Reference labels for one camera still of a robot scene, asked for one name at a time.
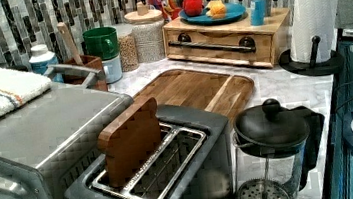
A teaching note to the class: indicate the wooden cutting board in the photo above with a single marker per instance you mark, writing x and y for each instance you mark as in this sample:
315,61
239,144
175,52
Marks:
219,93

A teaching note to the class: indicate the wooden toast slice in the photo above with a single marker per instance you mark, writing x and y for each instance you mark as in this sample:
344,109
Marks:
130,140

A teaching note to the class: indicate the grey two-slot toaster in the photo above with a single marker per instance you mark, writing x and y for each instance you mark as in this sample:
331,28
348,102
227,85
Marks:
193,162

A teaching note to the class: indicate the light blue mug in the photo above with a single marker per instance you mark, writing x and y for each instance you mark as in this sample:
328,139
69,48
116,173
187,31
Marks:
112,69

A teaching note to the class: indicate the brown utensil holder box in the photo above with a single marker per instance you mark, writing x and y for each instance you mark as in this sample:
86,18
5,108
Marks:
92,62

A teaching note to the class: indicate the white jar with wooden lid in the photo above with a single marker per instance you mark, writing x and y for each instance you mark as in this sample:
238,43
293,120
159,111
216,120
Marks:
147,32

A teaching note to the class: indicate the green mug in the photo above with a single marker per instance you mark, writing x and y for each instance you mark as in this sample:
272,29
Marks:
102,42

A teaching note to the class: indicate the red plush apple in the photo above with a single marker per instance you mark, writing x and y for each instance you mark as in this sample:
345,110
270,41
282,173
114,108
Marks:
192,8

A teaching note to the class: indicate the orange plush fruit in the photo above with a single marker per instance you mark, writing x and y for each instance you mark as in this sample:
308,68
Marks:
216,9

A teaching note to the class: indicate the blue plate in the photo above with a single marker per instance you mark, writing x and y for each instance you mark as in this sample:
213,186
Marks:
233,13

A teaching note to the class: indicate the black glass french press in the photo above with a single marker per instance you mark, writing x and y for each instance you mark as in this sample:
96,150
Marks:
276,148

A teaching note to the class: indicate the blue salt shaker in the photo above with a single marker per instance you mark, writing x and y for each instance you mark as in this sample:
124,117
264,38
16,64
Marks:
257,12

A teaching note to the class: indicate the white blue bottle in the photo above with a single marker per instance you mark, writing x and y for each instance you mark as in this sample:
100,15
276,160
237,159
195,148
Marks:
41,58

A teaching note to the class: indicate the black paper towel holder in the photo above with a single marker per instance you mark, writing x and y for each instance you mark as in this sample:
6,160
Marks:
312,67

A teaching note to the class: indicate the silver toaster oven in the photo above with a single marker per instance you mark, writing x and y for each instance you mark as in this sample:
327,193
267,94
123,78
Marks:
46,144

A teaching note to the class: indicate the white paper towel roll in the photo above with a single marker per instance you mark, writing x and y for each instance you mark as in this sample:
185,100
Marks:
313,18

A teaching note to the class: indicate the black drawer handle bar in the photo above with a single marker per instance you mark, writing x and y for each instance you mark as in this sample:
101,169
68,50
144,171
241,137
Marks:
246,44

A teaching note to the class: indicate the wooden spoon handle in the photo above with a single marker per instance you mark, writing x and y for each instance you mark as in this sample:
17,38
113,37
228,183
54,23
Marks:
64,31

